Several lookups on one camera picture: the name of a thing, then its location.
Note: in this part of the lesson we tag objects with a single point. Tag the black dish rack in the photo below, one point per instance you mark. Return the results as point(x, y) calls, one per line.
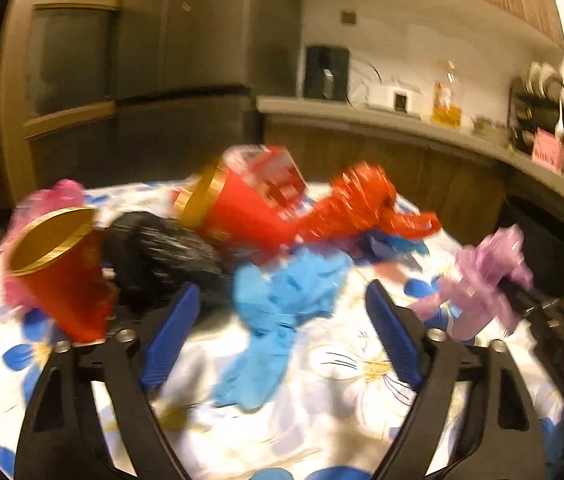
point(536, 110)

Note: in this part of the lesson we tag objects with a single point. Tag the black air fryer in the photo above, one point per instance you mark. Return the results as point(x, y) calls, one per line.
point(327, 72)

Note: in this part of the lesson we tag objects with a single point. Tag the pink plastic bag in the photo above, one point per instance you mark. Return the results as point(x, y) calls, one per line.
point(62, 192)

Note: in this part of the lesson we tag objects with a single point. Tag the white rice cooker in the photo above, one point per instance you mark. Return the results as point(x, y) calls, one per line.
point(391, 97)

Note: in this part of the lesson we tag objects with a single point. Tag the stack of white dishes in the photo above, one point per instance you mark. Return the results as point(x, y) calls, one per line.
point(541, 75)

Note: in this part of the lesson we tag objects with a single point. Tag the black trash bin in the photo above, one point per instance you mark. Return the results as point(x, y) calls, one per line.
point(536, 250)

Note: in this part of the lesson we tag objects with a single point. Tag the pink utensil box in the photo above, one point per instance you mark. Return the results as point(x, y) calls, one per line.
point(549, 152)

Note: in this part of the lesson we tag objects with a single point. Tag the blue floral tablecloth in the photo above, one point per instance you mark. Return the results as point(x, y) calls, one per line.
point(322, 410)

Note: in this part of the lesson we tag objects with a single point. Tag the red plastic bag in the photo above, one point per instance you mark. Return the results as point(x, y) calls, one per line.
point(356, 205)

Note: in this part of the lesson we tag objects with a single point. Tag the cooking oil bottle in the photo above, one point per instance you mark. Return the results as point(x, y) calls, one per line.
point(446, 105)

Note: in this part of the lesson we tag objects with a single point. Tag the dark wall socket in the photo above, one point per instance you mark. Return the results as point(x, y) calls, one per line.
point(347, 17)

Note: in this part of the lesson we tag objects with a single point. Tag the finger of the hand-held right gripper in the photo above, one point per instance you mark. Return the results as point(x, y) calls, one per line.
point(524, 299)

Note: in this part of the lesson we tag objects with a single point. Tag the wooden framed glass door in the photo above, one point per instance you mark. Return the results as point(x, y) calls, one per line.
point(77, 1)

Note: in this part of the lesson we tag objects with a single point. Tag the red paper cup gold rim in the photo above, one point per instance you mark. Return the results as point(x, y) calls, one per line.
point(67, 285)
point(242, 215)

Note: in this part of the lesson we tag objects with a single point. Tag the wooden lower cabinet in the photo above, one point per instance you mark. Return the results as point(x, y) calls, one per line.
point(361, 150)

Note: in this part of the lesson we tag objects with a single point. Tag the blue rubber glove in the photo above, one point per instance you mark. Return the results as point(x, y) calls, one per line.
point(282, 305)

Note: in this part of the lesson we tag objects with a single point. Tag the grey kitchen counter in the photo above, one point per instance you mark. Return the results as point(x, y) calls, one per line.
point(337, 108)

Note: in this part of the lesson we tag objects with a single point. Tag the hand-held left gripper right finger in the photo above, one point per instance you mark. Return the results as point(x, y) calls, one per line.
point(391, 330)

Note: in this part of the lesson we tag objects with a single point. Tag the black plastic bag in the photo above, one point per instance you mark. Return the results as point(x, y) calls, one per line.
point(157, 255)

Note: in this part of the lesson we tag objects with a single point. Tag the dark grey refrigerator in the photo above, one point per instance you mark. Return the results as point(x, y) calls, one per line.
point(187, 60)

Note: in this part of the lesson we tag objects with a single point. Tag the red snack packet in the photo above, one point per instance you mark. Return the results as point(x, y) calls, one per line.
point(277, 170)

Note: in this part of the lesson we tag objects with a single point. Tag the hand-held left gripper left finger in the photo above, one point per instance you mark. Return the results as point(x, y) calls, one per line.
point(172, 330)

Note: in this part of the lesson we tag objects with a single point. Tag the purple plastic bag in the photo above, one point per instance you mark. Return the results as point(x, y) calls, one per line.
point(486, 270)

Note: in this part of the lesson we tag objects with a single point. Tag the white spoon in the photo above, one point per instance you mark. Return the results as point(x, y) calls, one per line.
point(559, 122)

